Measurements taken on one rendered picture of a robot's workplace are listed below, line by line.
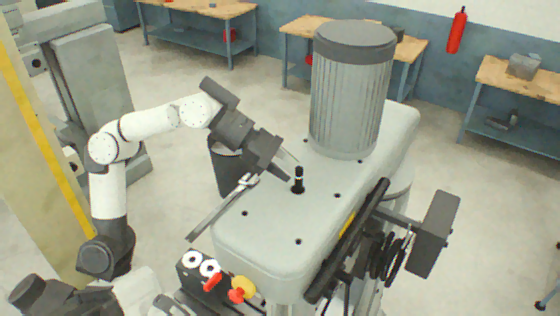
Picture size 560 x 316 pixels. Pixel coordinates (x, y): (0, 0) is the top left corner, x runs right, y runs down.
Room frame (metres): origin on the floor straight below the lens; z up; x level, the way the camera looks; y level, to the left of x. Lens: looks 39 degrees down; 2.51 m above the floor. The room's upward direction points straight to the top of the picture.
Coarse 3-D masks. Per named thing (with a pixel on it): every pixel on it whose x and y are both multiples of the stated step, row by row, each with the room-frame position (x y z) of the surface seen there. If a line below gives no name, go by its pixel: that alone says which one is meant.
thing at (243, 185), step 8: (248, 176) 0.67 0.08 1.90; (240, 184) 0.64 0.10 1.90; (248, 184) 0.64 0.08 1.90; (232, 192) 0.61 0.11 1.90; (240, 192) 0.61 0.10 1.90; (224, 200) 0.58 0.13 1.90; (232, 200) 0.58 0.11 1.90; (216, 208) 0.56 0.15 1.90; (224, 208) 0.56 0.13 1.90; (208, 216) 0.53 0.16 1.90; (216, 216) 0.53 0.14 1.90; (200, 224) 0.51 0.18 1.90; (208, 224) 0.51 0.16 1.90; (192, 232) 0.49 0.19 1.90; (200, 232) 0.49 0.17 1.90; (192, 240) 0.47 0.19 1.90
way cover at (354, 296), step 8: (360, 280) 0.86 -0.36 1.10; (344, 288) 0.86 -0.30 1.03; (352, 288) 0.85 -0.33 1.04; (336, 296) 0.85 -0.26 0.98; (352, 296) 0.83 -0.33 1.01; (320, 304) 0.84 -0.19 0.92; (336, 304) 0.82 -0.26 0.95; (352, 304) 0.80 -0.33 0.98; (320, 312) 0.81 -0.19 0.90; (328, 312) 0.80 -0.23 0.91; (336, 312) 0.79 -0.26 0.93; (352, 312) 0.78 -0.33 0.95
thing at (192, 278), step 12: (192, 252) 0.98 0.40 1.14; (180, 264) 0.92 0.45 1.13; (192, 264) 0.91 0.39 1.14; (204, 264) 0.91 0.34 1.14; (216, 264) 0.91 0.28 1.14; (180, 276) 0.90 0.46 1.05; (192, 276) 0.87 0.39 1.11; (204, 276) 0.85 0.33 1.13; (228, 276) 0.90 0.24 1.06; (192, 288) 0.88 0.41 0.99; (216, 288) 0.82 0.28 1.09; (228, 288) 0.89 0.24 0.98; (216, 300) 0.82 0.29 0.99
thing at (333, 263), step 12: (384, 180) 0.75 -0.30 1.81; (372, 192) 0.71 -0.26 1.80; (384, 192) 0.71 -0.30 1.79; (372, 204) 0.66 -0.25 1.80; (360, 216) 0.61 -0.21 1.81; (348, 228) 0.58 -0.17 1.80; (360, 228) 0.58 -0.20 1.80; (348, 240) 0.54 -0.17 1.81; (336, 252) 0.50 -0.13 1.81; (348, 252) 0.52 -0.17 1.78; (324, 264) 0.47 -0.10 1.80; (336, 264) 0.47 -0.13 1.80; (324, 276) 0.44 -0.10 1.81; (312, 288) 0.41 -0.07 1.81; (324, 288) 0.41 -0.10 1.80; (312, 300) 0.38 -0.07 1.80
